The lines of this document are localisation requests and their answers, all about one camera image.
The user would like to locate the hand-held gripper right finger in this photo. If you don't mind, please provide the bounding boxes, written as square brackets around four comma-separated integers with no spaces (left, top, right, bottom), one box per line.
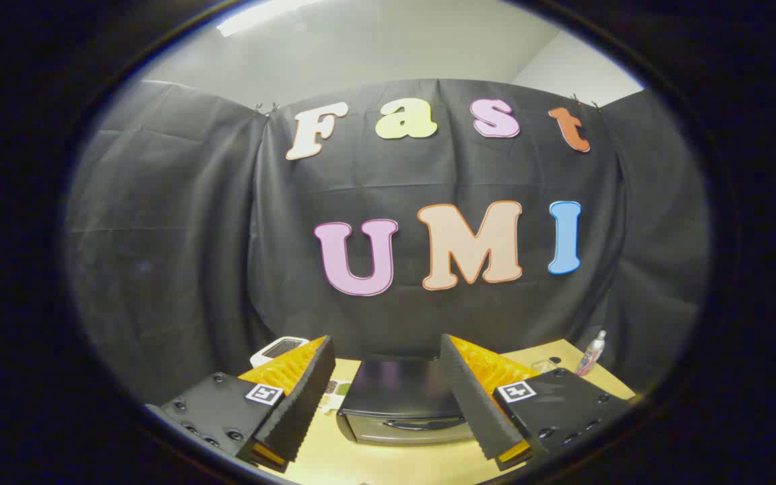
[439,333,633,471]

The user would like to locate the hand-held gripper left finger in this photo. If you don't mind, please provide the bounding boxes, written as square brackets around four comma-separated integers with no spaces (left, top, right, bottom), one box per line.
[145,335,337,474]

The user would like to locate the black silver toaster oven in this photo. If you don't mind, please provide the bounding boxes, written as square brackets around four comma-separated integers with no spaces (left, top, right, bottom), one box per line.
[335,357,480,447]

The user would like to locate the white toaster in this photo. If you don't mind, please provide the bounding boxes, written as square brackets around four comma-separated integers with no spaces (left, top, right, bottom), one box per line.
[250,335,311,368]

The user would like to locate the small clear spray bottle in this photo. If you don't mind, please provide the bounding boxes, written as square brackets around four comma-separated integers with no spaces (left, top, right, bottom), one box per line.
[577,330,607,377]

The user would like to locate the black backdrop cloth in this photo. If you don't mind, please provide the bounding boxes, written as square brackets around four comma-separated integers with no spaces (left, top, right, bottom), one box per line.
[65,77,711,406]

